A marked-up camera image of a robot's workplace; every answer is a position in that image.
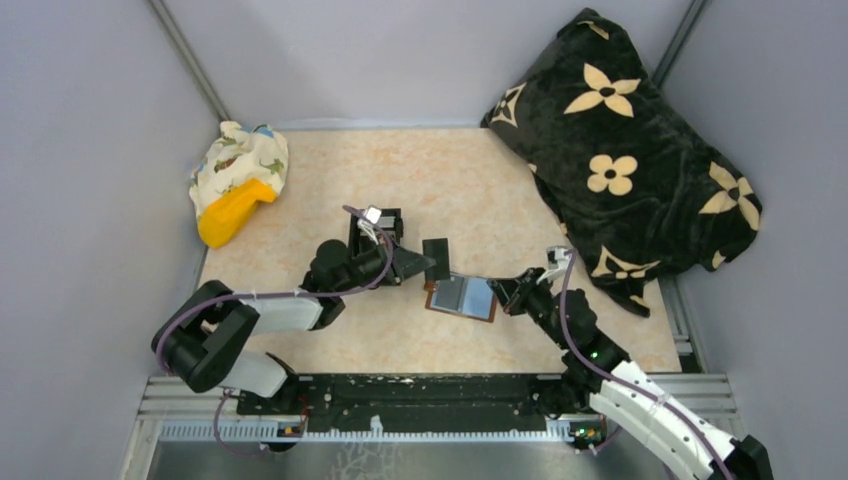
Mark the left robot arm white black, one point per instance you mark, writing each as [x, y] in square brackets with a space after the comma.
[203, 343]

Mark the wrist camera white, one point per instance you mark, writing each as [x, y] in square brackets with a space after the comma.
[368, 219]
[558, 257]

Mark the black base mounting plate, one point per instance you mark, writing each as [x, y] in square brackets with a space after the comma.
[432, 404]

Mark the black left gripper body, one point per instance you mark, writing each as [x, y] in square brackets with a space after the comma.
[392, 263]

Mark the grey card in holder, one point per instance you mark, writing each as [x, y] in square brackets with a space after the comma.
[449, 295]

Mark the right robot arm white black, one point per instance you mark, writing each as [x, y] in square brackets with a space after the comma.
[602, 377]

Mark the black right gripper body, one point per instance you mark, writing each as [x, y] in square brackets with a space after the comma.
[519, 292]

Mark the black plastic card tray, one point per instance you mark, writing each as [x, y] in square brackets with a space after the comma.
[360, 242]

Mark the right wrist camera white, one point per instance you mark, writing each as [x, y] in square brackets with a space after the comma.
[558, 257]

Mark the black floral plush blanket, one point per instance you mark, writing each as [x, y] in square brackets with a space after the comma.
[637, 191]

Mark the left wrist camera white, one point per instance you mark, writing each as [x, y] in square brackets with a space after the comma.
[368, 219]

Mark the aluminium front rail frame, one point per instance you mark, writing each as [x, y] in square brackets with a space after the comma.
[170, 409]

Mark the brown leather card holder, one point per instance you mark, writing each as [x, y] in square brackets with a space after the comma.
[479, 301]

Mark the dinosaur print yellow cloth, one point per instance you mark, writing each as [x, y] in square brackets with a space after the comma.
[241, 169]

